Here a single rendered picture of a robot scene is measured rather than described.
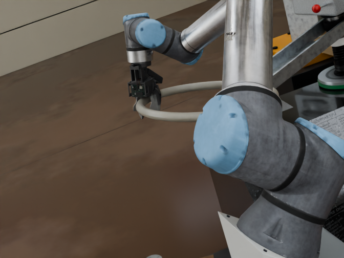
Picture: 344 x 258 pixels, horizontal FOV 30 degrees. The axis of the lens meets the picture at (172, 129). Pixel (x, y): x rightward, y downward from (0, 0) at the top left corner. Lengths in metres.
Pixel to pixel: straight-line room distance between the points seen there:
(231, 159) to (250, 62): 0.24
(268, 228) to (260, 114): 0.24
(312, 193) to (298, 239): 0.10
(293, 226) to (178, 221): 2.28
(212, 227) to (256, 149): 2.23
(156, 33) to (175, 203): 1.87
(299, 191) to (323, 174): 0.06
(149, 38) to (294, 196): 0.91
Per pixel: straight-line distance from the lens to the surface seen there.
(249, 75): 1.36
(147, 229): 3.65
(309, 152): 1.34
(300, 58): 2.39
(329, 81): 2.59
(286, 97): 2.62
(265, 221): 1.38
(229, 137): 1.24
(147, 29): 2.08
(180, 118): 1.99
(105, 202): 4.09
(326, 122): 2.38
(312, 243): 1.40
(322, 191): 1.37
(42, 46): 8.33
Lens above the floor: 1.79
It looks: 22 degrees down
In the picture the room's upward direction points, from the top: 17 degrees counter-clockwise
